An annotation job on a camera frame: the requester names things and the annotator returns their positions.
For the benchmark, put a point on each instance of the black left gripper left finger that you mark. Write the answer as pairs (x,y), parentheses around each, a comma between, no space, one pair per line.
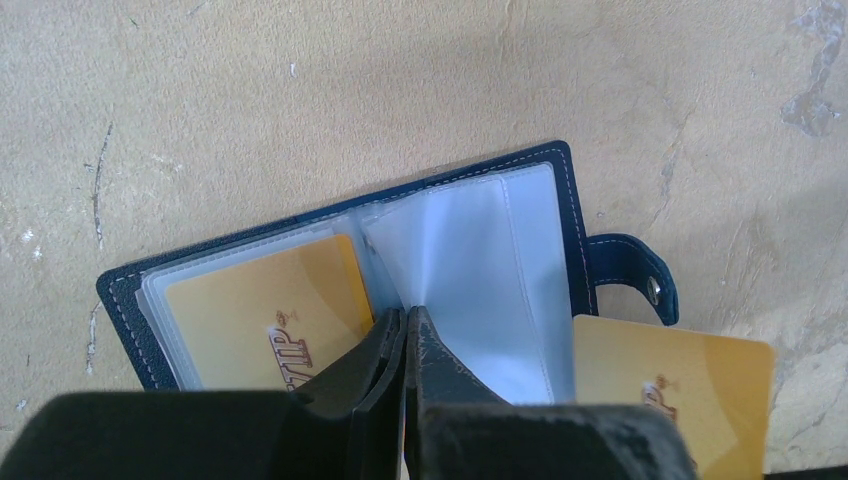
(345,423)

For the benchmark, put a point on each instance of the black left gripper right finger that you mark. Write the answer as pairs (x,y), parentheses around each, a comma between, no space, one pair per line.
(457,428)

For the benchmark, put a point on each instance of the blue leather card holder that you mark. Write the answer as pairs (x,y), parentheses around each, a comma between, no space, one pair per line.
(496,252)

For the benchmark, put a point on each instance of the gold VIP card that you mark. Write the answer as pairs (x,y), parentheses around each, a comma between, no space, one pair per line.
(715,389)
(269,320)

